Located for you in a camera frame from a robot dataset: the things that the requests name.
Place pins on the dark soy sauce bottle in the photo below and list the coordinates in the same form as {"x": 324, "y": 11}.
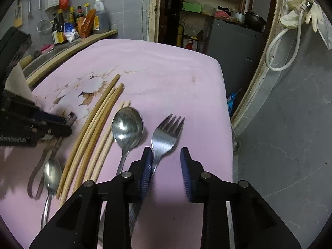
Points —
{"x": 60, "y": 31}

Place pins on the white plastic utensil holder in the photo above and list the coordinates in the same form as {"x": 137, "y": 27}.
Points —
{"x": 16, "y": 83}

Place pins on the pink floral tablecloth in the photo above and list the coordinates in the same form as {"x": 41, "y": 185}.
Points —
{"x": 159, "y": 80}

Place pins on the clear plastic bag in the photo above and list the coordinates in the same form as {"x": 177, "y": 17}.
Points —
{"x": 324, "y": 29}

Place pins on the green box on shelf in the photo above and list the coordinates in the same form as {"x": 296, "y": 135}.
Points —
{"x": 191, "y": 7}

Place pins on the metal strainer on wall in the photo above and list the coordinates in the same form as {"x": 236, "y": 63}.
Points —
{"x": 44, "y": 27}

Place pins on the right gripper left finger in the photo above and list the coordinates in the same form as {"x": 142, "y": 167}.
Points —
{"x": 141, "y": 170}

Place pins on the black wok pan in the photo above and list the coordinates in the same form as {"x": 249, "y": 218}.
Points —
{"x": 254, "y": 21}

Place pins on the small steel spoon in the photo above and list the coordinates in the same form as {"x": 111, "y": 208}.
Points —
{"x": 52, "y": 175}

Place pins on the steel fork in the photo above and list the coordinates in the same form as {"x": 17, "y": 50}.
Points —
{"x": 164, "y": 138}

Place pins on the orange snack bag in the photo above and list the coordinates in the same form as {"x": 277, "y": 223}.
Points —
{"x": 87, "y": 23}

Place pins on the large clear oil jug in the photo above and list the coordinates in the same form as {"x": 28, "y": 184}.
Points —
{"x": 101, "y": 21}

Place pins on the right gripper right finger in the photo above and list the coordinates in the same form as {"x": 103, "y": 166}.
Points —
{"x": 191, "y": 173}

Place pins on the red fire extinguisher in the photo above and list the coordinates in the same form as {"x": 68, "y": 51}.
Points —
{"x": 189, "y": 44}

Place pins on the white rubber glove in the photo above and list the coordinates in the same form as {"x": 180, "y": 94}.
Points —
{"x": 302, "y": 11}

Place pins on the dark grey cabinet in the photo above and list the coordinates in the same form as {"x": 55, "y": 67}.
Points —
{"x": 236, "y": 49}

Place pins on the large steel spoon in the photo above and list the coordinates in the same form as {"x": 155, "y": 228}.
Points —
{"x": 127, "y": 130}

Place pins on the white blue salt bag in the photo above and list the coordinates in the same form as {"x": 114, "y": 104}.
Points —
{"x": 70, "y": 32}

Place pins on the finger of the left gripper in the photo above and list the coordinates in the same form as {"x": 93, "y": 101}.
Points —
{"x": 54, "y": 125}

